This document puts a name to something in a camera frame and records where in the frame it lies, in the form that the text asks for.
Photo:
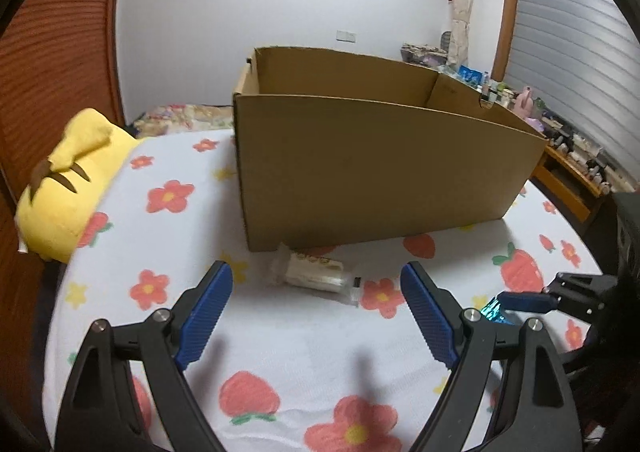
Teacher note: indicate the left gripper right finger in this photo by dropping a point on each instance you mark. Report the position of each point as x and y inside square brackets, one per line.
[535, 409]

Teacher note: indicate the wooden louvered wardrobe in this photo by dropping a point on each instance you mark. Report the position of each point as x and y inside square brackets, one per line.
[57, 57]

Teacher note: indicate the floral patterned pillow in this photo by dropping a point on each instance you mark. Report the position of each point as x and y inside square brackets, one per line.
[174, 119]

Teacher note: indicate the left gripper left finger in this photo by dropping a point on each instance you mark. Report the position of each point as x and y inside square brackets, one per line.
[100, 410]

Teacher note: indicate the wooden side cabinet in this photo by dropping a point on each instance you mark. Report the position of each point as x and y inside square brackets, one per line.
[577, 198]

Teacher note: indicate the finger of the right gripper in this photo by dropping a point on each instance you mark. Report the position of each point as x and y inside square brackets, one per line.
[574, 294]

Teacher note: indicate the white floral strawberry blanket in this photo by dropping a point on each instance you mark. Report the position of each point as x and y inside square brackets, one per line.
[286, 369]

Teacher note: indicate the blue foil candy packet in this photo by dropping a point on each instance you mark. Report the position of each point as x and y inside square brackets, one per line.
[493, 312]

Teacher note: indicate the brown cardboard box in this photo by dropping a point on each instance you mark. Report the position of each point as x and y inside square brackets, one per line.
[336, 148]

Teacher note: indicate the grey window shutter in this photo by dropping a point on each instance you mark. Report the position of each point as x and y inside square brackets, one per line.
[582, 59]

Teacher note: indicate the white wall switch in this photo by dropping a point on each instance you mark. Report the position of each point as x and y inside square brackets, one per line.
[345, 37]

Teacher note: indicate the pink figurine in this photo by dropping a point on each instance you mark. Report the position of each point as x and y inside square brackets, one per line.
[524, 104]

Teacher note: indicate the yellow plush toy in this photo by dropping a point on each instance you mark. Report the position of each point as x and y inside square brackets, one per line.
[66, 187]

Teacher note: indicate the white cake snack packet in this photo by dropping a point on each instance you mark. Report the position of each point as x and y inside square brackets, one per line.
[323, 276]

